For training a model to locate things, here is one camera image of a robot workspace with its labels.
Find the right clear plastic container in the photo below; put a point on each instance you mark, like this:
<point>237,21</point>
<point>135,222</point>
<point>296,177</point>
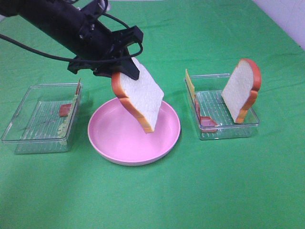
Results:
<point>208,89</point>

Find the left clear plastic container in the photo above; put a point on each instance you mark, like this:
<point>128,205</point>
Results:
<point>34,125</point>

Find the green tablecloth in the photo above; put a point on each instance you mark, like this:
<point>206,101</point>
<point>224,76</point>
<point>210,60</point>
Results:
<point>247,183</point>

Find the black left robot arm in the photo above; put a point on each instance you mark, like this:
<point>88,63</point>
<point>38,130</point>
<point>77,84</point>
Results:
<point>79,30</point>

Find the green lettuce leaf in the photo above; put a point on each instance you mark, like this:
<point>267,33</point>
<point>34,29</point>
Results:
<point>63,127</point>

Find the toast bread slice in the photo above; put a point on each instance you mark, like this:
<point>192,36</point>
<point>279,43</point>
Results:
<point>241,90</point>
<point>142,98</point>

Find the bacon strip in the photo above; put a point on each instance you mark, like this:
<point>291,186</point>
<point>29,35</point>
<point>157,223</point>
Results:
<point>67,109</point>
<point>204,120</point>

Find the pink plate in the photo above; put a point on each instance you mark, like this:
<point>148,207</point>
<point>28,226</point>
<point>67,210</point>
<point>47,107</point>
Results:
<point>116,135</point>

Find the clear plastic container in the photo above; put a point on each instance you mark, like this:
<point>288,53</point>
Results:
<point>34,125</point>
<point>208,89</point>

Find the yellow cheese slice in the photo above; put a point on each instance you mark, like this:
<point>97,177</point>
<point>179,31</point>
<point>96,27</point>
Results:
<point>190,85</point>

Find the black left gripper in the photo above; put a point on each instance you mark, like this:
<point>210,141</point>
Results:
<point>106,52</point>

